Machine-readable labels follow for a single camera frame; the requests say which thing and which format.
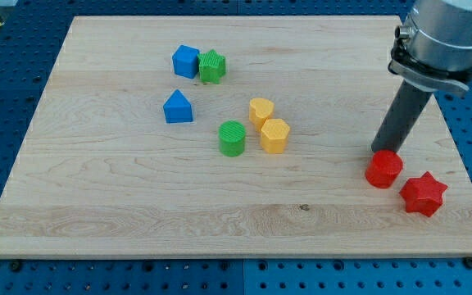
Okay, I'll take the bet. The red cylinder block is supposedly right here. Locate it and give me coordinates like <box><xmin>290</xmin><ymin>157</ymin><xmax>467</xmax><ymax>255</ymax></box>
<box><xmin>365</xmin><ymin>150</ymin><xmax>403</xmax><ymax>188</ymax></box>

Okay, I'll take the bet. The red star block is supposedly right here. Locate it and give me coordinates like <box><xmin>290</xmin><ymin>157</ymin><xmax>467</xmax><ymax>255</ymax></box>
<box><xmin>399</xmin><ymin>171</ymin><xmax>448</xmax><ymax>217</ymax></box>

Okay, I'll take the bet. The blue triangle block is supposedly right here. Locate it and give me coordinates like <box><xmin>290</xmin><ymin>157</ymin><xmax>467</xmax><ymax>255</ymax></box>
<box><xmin>163</xmin><ymin>89</ymin><xmax>193</xmax><ymax>124</ymax></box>

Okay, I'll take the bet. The yellow hexagon block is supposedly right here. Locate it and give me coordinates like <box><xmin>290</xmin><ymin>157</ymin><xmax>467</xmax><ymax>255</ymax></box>
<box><xmin>260</xmin><ymin>119</ymin><xmax>290</xmax><ymax>154</ymax></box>

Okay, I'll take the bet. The green star block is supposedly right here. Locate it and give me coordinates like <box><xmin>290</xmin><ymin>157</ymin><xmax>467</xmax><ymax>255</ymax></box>
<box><xmin>197</xmin><ymin>49</ymin><xmax>226</xmax><ymax>84</ymax></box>

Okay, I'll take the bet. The yellow heart block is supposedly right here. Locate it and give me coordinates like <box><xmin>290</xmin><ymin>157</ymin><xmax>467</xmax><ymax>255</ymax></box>
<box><xmin>248</xmin><ymin>98</ymin><xmax>275</xmax><ymax>132</ymax></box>

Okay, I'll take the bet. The light wooden board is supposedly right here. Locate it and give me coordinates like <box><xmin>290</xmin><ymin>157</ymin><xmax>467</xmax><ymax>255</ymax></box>
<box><xmin>0</xmin><ymin>16</ymin><xmax>472</xmax><ymax>259</ymax></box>

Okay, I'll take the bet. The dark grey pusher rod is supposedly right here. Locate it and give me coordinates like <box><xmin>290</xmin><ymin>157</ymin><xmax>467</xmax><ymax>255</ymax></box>
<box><xmin>371</xmin><ymin>80</ymin><xmax>432</xmax><ymax>152</ymax></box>

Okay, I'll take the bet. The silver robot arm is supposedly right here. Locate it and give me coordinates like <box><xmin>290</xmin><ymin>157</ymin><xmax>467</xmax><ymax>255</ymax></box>
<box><xmin>388</xmin><ymin>0</ymin><xmax>472</xmax><ymax>97</ymax></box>

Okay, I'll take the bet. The green cylinder block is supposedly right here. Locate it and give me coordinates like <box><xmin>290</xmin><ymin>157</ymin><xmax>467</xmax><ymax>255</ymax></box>
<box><xmin>218</xmin><ymin>120</ymin><xmax>246</xmax><ymax>157</ymax></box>

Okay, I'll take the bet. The blue cube block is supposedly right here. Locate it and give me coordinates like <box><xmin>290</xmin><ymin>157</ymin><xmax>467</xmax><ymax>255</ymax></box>
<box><xmin>172</xmin><ymin>45</ymin><xmax>200</xmax><ymax>79</ymax></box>

